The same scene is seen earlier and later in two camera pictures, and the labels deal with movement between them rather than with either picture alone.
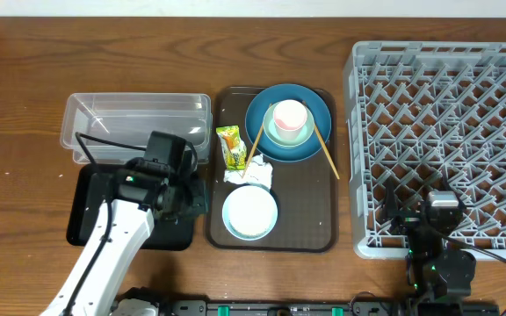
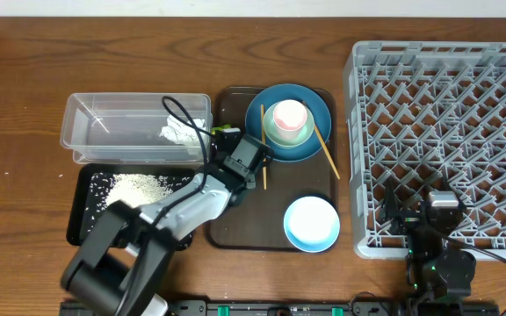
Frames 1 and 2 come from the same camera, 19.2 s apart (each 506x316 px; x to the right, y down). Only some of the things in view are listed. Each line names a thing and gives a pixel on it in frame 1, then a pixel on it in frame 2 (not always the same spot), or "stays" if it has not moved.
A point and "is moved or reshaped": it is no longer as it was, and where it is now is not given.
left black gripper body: [180, 206] → [219, 165]
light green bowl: [271, 130] stays
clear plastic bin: [132, 118] stays
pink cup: [290, 117] stays
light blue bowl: [249, 212] → [311, 224]
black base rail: [330, 308] stays
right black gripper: [407, 219] stays
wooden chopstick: [324, 147] stays
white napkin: [256, 171] is moved or reshaped
